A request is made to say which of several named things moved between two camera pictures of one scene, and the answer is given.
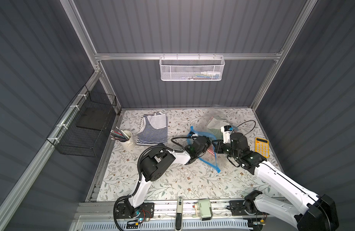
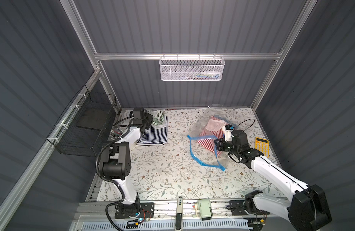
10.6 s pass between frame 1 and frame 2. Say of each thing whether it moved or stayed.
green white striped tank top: moved
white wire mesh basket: stayed
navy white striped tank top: stayed
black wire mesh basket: stayed
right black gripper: stayed
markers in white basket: stayed
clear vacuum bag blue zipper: moved
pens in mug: stayed
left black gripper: moved
